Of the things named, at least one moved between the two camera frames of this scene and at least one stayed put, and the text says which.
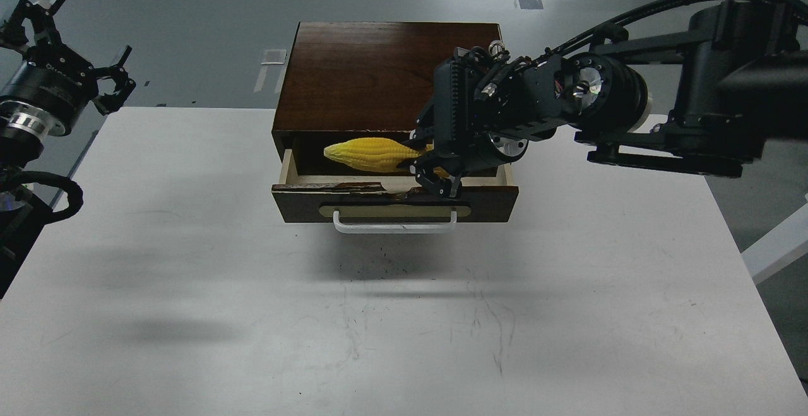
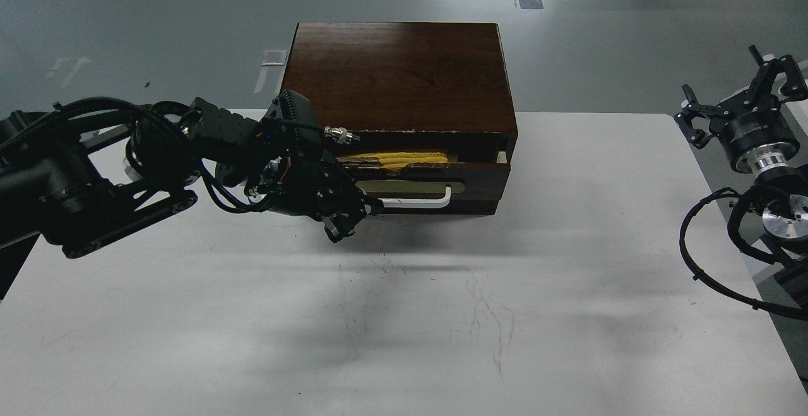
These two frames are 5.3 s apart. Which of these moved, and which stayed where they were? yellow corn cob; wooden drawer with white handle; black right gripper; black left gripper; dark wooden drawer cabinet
Moved: black left gripper; wooden drawer with white handle; yellow corn cob; black right gripper
Stayed: dark wooden drawer cabinet
